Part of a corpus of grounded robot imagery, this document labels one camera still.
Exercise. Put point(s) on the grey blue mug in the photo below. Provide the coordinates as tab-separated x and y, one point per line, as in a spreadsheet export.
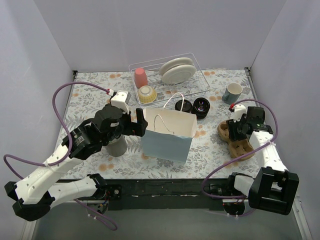
232	93

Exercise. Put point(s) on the front white plate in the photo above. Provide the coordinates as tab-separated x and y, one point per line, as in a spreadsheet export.
178	74

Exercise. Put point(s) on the aluminium frame rail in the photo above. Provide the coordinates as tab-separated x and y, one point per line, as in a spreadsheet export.
60	223

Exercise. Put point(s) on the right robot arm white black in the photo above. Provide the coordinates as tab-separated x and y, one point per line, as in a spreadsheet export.
274	187

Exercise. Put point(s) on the grey straw holder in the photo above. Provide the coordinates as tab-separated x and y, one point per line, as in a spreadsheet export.
117	147

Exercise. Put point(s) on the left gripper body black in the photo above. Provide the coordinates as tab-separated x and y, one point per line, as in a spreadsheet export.
131	124

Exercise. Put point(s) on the white plate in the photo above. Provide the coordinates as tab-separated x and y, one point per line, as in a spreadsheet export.
178	74
174	63

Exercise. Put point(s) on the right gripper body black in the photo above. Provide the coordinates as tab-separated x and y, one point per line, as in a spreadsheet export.
233	130

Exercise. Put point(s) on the black cup lid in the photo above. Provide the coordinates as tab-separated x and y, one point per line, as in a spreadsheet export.
184	106

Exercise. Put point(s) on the rear white plate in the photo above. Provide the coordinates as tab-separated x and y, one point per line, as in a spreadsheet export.
174	63

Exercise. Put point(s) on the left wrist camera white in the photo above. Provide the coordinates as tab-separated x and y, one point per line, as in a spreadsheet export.
120	99

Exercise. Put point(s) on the light blue paper bag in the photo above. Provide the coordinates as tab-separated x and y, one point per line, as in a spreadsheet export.
169	133

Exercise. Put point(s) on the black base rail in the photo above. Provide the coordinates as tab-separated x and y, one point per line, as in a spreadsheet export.
138	194

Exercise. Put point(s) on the yellow dotted bowl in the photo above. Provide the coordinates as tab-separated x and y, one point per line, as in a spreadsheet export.
147	94

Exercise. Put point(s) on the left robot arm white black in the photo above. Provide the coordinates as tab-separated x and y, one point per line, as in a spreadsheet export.
36	194

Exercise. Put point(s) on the pink plastic cup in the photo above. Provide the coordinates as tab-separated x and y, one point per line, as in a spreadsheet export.
140	78

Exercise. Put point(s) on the floral table mat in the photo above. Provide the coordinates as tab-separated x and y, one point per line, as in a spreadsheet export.
207	154

